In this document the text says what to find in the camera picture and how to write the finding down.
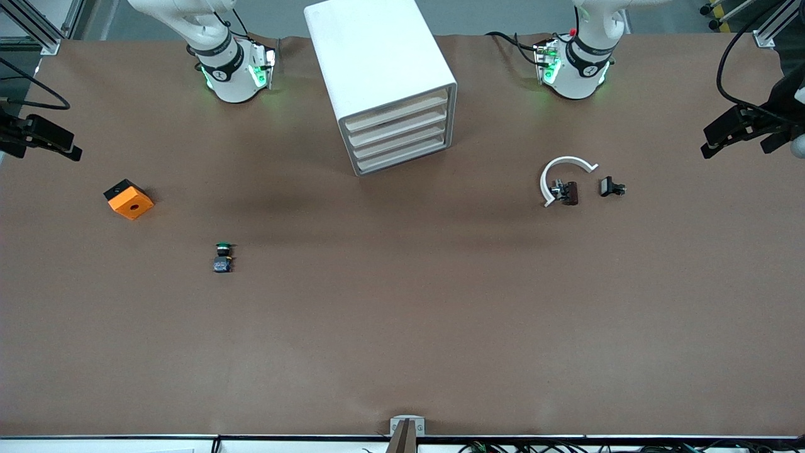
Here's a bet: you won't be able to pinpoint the green push button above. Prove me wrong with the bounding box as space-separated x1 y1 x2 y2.
213 242 237 274

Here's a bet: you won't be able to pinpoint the black cable bundle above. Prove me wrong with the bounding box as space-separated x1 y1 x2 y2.
456 440 805 453

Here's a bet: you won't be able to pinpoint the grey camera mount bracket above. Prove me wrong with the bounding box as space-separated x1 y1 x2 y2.
387 415 426 453

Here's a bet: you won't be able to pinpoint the brown table cover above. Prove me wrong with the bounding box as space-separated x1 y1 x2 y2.
0 33 805 438

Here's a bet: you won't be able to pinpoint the white table edge rail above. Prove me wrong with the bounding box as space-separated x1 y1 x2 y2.
0 434 805 453

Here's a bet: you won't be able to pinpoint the black arm base cable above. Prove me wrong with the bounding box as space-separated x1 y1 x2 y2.
486 30 543 67

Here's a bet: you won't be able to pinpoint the orange and black box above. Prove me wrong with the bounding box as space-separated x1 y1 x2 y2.
103 179 155 221

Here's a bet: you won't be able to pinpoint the aluminium frame profile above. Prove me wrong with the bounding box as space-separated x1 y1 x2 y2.
0 0 86 56
752 0 805 50

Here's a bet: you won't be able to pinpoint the brown metal electrical component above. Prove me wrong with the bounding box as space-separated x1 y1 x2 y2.
550 179 579 206

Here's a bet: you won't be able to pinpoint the black chair casters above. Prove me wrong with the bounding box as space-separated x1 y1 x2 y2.
700 0 736 32

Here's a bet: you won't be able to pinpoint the white curved plastic ring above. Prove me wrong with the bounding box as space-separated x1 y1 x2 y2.
540 156 599 208

